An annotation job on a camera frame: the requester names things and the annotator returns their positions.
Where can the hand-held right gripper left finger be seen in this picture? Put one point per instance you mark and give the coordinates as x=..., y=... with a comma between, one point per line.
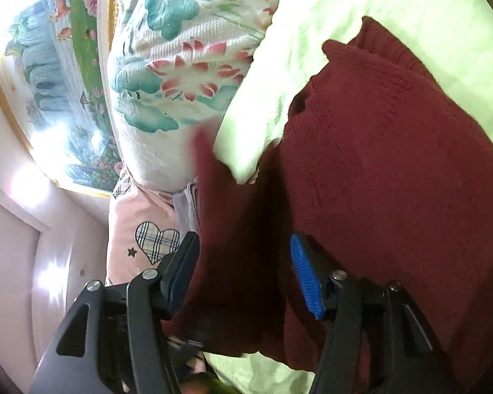
x=180, y=271

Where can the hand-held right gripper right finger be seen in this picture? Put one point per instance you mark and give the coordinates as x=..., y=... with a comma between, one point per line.
x=306, y=279

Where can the light green bed sheet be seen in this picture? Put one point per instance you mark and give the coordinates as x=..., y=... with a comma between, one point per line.
x=332, y=4

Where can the white floral quilt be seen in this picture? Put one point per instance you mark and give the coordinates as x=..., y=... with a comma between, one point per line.
x=168, y=131

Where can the dark red hooded sweater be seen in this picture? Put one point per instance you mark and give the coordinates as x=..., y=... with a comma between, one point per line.
x=378, y=164

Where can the grey folded cloth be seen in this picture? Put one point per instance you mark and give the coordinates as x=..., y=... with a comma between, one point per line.
x=185, y=209

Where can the pink heart-print pillow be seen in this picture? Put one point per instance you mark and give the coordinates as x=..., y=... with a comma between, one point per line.
x=135, y=213

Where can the gold-framed landscape painting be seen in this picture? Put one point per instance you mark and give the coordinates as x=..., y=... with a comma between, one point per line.
x=49, y=82

